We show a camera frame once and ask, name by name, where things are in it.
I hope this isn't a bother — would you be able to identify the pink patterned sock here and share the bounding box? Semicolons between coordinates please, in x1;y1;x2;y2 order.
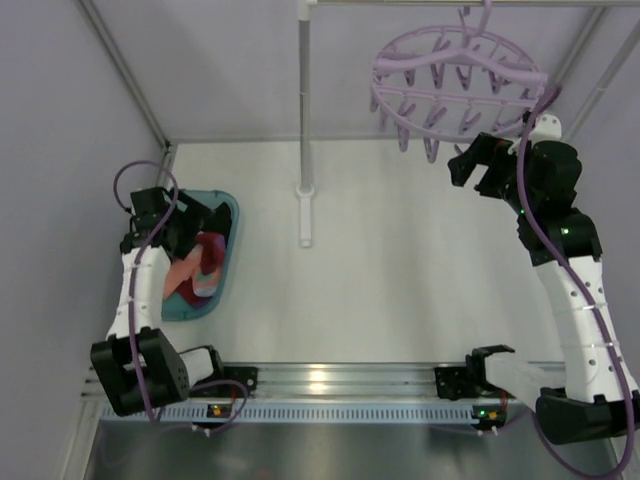
191;269;222;298
163;254;200;300

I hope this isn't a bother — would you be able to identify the maroon purple sock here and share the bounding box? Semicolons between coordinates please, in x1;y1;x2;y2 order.
196;232;226;275
176;282;210;309

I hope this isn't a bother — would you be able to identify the lilac round clip hanger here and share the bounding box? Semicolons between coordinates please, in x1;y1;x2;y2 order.
370;1;549;163

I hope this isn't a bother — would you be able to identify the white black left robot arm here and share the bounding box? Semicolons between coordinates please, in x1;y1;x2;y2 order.
90;187;237;417

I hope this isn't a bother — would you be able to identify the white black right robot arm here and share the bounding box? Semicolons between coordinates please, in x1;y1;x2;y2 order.
436;133;639;445

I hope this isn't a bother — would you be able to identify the teal transparent plastic bin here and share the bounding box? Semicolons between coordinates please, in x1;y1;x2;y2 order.
162;189;240;322

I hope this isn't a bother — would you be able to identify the white grey rack pole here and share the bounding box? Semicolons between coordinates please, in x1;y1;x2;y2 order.
296;0;316;248

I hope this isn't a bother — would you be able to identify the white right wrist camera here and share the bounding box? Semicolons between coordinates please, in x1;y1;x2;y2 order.
528;112;562;144

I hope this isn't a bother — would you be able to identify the grey slotted cable duct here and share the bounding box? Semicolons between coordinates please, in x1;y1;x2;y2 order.
101;404;506;422

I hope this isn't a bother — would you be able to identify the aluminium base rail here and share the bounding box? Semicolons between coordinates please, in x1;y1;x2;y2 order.
82;363;571;400

